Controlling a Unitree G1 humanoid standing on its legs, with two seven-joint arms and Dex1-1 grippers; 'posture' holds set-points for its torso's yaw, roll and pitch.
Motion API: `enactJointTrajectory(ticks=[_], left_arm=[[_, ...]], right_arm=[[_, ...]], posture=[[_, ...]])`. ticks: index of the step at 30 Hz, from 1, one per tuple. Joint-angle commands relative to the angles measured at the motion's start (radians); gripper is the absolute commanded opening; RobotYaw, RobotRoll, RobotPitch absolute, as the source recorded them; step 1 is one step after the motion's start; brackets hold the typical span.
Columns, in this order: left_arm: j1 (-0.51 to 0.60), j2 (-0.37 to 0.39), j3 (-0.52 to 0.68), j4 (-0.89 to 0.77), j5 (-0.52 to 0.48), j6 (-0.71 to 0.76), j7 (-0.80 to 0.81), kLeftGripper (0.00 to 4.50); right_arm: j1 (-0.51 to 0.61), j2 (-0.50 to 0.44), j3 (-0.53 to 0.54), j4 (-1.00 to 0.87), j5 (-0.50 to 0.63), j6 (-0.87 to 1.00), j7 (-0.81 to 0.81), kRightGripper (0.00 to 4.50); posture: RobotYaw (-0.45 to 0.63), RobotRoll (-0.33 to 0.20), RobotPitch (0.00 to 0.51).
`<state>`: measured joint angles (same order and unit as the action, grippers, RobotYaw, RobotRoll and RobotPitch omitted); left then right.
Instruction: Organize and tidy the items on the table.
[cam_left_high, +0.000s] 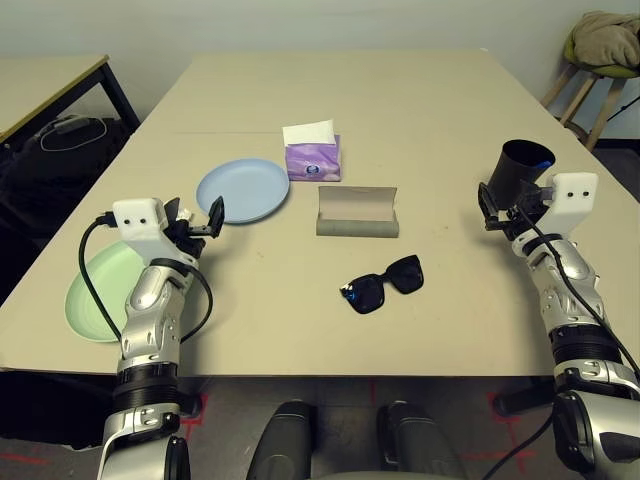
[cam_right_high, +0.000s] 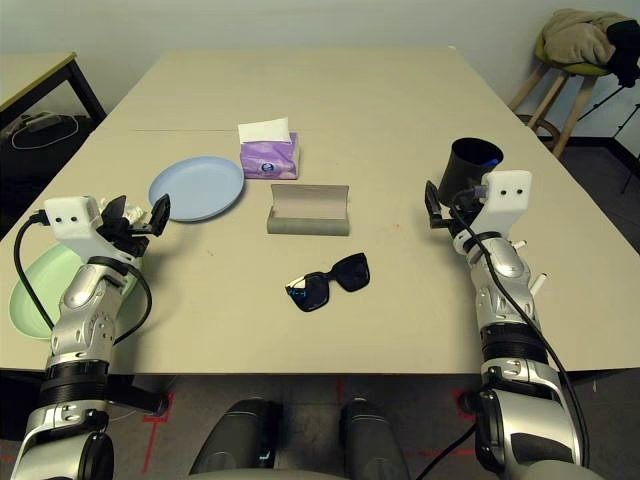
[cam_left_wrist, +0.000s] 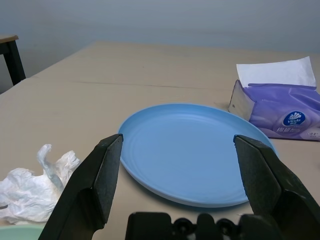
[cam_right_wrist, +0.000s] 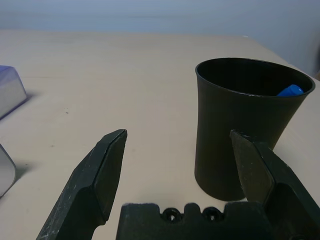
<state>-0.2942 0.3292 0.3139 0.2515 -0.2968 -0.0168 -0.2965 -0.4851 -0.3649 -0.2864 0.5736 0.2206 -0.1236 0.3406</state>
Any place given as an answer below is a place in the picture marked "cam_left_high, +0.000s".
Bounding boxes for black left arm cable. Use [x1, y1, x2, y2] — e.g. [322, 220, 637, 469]
[78, 213, 214, 347]

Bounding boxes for black bag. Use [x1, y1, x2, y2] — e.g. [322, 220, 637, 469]
[0, 117, 132, 241]

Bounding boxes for beige jacket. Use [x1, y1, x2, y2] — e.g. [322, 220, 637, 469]
[571, 10, 640, 69]

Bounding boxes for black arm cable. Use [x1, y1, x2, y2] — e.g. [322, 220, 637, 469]
[479, 204, 640, 480]
[78, 213, 214, 347]

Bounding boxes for white looped cable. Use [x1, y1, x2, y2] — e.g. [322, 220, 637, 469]
[39, 115, 107, 153]

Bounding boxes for black cup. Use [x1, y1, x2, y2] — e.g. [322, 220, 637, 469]
[487, 139, 556, 209]

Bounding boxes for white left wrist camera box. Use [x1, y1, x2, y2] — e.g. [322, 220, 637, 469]
[112, 198, 169, 261]

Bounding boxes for wooden stool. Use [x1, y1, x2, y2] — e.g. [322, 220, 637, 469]
[542, 59, 640, 151]

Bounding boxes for purple tissue pack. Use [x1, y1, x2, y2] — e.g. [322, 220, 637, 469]
[282, 118, 345, 183]

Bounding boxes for light green plastic plate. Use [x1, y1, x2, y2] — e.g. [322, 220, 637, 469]
[64, 242, 147, 345]

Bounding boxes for grey power adapter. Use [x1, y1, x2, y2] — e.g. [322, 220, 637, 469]
[52, 115, 89, 134]

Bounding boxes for beige side table black frame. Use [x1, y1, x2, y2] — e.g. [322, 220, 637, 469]
[0, 53, 141, 147]

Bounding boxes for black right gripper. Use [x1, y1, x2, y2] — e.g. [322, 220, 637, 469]
[477, 181, 556, 241]

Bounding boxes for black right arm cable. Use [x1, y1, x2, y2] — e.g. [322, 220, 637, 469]
[479, 204, 640, 480]

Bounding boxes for green seat cushion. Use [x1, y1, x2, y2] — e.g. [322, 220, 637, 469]
[564, 37, 640, 80]

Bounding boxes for grey glasses case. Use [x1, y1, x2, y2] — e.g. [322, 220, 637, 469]
[315, 186, 400, 239]

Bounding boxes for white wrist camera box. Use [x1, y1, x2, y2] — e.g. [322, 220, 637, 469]
[112, 198, 169, 261]
[542, 172, 600, 237]

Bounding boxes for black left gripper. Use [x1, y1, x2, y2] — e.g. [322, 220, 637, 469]
[163, 196, 226, 260]

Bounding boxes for dark grey robot leg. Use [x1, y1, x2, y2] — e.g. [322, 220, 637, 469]
[247, 399, 319, 480]
[377, 399, 469, 480]

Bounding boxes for black sunglasses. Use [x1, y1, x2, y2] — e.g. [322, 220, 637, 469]
[340, 254, 425, 316]

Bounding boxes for dark grey robot right leg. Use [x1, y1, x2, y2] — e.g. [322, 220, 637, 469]
[377, 399, 469, 480]

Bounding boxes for dark grey robot left leg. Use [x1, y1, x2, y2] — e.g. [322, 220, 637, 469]
[247, 399, 319, 480]

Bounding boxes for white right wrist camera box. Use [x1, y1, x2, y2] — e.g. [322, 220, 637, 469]
[542, 172, 600, 237]

